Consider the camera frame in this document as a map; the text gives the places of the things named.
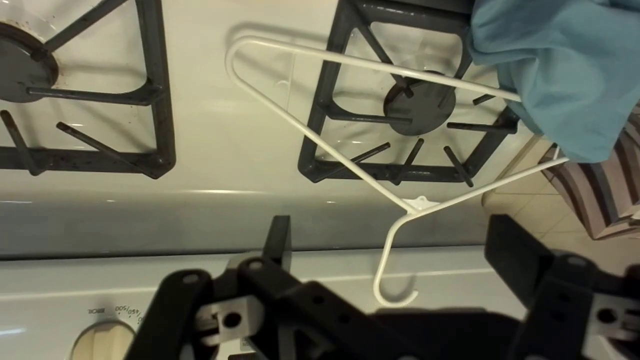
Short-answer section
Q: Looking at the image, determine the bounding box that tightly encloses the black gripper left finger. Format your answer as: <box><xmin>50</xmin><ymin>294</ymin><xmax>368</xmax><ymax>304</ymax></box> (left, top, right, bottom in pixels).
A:
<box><xmin>124</xmin><ymin>214</ymin><xmax>349</xmax><ymax>360</ymax></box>

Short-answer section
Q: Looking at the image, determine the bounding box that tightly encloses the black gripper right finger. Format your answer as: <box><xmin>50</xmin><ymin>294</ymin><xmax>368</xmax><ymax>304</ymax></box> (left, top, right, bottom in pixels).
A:
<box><xmin>485</xmin><ymin>214</ymin><xmax>640</xmax><ymax>360</ymax></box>

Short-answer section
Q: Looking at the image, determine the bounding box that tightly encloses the striped tissue box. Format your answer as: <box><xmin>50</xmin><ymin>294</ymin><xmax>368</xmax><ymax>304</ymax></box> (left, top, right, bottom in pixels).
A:
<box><xmin>545</xmin><ymin>108</ymin><xmax>640</xmax><ymax>239</ymax></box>

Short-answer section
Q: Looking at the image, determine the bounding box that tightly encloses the blue cloth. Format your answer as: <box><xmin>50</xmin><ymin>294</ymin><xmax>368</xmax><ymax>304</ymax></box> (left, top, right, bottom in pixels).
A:
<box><xmin>468</xmin><ymin>0</ymin><xmax>640</xmax><ymax>161</ymax></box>

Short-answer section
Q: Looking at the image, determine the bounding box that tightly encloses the white gas stove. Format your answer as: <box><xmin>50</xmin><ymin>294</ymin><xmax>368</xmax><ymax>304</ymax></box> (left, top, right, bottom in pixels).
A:
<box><xmin>0</xmin><ymin>0</ymin><xmax>542</xmax><ymax>360</ymax></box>

